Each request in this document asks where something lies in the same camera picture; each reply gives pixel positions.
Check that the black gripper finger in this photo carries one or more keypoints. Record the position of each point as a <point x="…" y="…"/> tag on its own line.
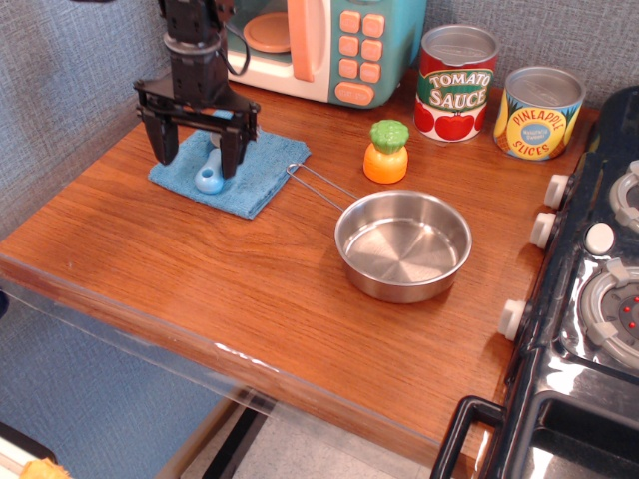
<point x="233" y="145"/>
<point x="162" y="133"/>

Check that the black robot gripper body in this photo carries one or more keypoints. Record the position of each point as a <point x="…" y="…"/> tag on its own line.
<point x="196" y="93"/>

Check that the blue and grey toy spoon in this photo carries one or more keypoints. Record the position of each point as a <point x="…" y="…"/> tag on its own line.
<point x="209" y="179"/>

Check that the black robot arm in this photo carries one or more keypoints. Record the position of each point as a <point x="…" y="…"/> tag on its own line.
<point x="195" y="22"/>

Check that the stainless steel pot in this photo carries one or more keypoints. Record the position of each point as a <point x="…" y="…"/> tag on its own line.
<point x="397" y="246"/>

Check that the white stove knob bottom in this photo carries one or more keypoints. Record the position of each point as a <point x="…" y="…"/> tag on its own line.
<point x="510" y="318"/>

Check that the white stove knob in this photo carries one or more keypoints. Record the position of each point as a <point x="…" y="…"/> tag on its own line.
<point x="542" y="229"/>
<point x="555" y="191"/>
<point x="510" y="318"/>

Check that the blue folded cloth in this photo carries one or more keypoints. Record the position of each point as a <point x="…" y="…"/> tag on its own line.
<point x="258" y="178"/>

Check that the toy microwave teal and cream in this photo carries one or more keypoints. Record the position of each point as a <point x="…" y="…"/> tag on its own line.
<point x="347" y="53"/>

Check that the toy carrot orange green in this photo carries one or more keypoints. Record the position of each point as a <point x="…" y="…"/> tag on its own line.
<point x="386" y="157"/>

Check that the tomato sauce can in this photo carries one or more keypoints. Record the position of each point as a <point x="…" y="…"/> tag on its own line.
<point x="455" y="76"/>

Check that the pineapple slices can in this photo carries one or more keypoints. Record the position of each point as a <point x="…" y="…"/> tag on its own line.
<point x="538" y="112"/>

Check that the white stove knob middle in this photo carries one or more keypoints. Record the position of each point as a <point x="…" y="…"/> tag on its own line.
<point x="542" y="229"/>

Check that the white stove knob top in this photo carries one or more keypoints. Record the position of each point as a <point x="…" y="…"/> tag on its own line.
<point x="555" y="191"/>

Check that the orange plush object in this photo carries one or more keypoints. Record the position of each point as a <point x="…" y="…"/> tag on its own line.
<point x="44" y="469"/>

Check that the black toy stove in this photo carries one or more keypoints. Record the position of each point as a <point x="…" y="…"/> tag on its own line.
<point x="571" y="403"/>

